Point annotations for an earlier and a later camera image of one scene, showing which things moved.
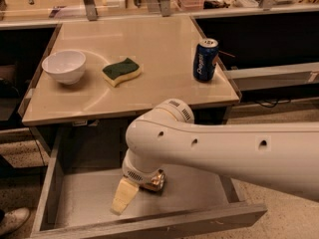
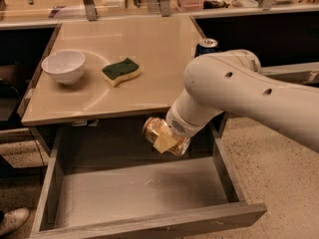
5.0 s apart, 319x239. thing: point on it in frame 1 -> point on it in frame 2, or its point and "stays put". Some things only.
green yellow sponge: [117, 73] stays put
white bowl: [67, 67] stays put
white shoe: [13, 220] stays put
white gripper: [137, 174] -> [179, 124]
